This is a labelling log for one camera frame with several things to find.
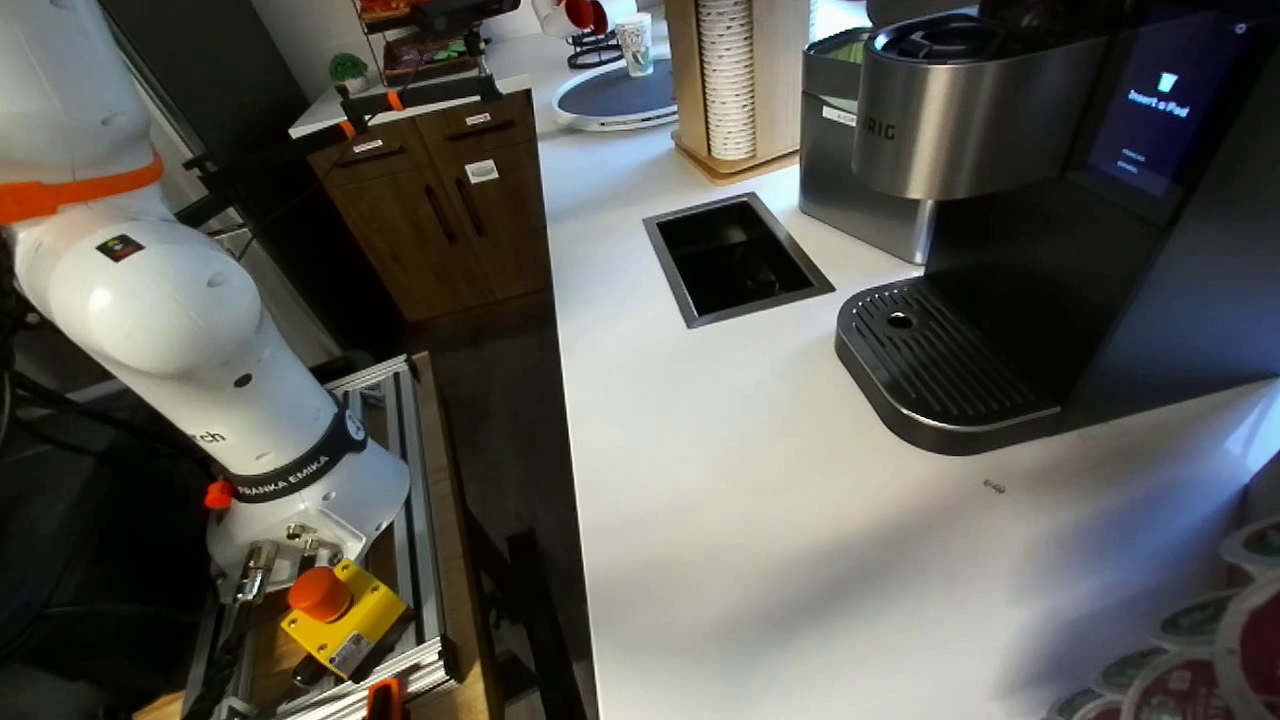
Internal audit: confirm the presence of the red lidded coffee pod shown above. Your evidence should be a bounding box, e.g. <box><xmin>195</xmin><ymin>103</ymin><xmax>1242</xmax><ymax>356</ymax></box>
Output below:
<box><xmin>1211</xmin><ymin>566</ymin><xmax>1280</xmax><ymax>720</ymax></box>
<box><xmin>1119</xmin><ymin>653</ymin><xmax>1242</xmax><ymax>720</ymax></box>

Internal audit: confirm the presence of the black looped strap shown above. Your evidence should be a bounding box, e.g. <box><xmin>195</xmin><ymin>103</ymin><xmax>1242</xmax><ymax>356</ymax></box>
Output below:
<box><xmin>566</xmin><ymin>32</ymin><xmax>633</xmax><ymax>73</ymax></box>

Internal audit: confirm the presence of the black ribbed drip tray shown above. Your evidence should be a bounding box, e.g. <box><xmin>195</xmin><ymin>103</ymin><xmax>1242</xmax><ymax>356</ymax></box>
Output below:
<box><xmin>832</xmin><ymin>276</ymin><xmax>1072</xmax><ymax>460</ymax></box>

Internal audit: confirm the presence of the steel framed countertop waste chute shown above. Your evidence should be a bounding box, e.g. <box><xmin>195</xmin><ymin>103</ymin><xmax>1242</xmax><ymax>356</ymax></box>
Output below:
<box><xmin>641</xmin><ymin>189</ymin><xmax>839</xmax><ymax>332</ymax></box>

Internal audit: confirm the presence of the green lidded coffee pod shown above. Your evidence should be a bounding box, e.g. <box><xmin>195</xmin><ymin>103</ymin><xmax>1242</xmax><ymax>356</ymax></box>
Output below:
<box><xmin>1094</xmin><ymin>639</ymin><xmax>1182</xmax><ymax>701</ymax></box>
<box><xmin>1158</xmin><ymin>586</ymin><xmax>1242</xmax><ymax>653</ymax></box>

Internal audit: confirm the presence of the small red object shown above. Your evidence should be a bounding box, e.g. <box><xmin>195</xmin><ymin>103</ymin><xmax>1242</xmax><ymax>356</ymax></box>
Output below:
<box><xmin>557</xmin><ymin>0</ymin><xmax>611</xmax><ymax>37</ymax></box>

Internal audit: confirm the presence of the small glass cup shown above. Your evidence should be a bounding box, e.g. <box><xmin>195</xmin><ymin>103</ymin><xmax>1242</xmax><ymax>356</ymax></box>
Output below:
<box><xmin>611</xmin><ymin>11</ymin><xmax>662</xmax><ymax>81</ymax></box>

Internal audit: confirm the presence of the black cover cloth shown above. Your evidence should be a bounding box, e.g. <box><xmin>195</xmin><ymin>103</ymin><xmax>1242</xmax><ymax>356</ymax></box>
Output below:
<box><xmin>0</xmin><ymin>405</ymin><xmax>215</xmax><ymax>720</ymax></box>

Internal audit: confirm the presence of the wooden cup dispenser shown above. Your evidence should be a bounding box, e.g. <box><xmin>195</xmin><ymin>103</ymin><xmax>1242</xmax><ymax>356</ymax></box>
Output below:
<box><xmin>662</xmin><ymin>0</ymin><xmax>812</xmax><ymax>179</ymax></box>

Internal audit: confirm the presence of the round blue tray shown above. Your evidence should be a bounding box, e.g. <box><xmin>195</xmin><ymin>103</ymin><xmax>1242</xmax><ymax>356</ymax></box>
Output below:
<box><xmin>548</xmin><ymin>54</ymin><xmax>684</xmax><ymax>140</ymax></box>

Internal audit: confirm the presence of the aluminium rail frame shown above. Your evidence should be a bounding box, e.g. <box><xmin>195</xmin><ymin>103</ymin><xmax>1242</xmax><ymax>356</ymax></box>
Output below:
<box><xmin>318</xmin><ymin>356</ymin><xmax>453</xmax><ymax>670</ymax></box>

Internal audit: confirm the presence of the white paper cup stack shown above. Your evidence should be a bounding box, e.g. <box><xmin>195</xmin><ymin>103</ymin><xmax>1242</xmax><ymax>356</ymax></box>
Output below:
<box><xmin>695</xmin><ymin>0</ymin><xmax>759</xmax><ymax>167</ymax></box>

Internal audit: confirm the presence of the black silver coffee maker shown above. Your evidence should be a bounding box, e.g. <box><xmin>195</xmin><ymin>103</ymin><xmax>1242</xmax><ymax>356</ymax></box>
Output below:
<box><xmin>832</xmin><ymin>0</ymin><xmax>1280</xmax><ymax>460</ymax></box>

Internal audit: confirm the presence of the small green round object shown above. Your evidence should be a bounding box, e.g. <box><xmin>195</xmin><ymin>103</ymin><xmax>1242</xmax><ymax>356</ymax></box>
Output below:
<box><xmin>325</xmin><ymin>49</ymin><xmax>374</xmax><ymax>88</ymax></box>

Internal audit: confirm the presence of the brown wooden cabinet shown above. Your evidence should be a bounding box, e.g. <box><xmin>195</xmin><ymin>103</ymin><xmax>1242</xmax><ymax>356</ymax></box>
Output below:
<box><xmin>305</xmin><ymin>88</ymin><xmax>557</xmax><ymax>332</ymax></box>

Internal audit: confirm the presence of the coffee maker touchscreen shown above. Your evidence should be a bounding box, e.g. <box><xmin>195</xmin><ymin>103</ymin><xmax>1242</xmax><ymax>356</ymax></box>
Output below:
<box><xmin>1084</xmin><ymin>5</ymin><xmax>1258</xmax><ymax>204</ymax></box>

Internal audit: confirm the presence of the orange tool handle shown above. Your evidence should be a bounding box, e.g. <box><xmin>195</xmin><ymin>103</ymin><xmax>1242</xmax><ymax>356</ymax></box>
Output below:
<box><xmin>363</xmin><ymin>670</ymin><xmax>409</xmax><ymax>720</ymax></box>

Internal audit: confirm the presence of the yellow emergency stop box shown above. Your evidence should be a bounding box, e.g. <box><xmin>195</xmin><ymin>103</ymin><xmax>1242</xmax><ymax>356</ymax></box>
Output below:
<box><xmin>275</xmin><ymin>555</ymin><xmax>413</xmax><ymax>683</ymax></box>

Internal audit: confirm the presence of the coffee pod carousel rack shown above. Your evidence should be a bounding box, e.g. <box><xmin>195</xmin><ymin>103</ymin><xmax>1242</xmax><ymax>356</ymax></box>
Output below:
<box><xmin>1045</xmin><ymin>453</ymin><xmax>1280</xmax><ymax>720</ymax></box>

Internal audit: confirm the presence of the dark printed box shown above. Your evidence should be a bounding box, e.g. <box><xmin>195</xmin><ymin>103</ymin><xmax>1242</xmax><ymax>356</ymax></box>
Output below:
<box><xmin>377</xmin><ymin>28</ymin><xmax>487</xmax><ymax>81</ymax></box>

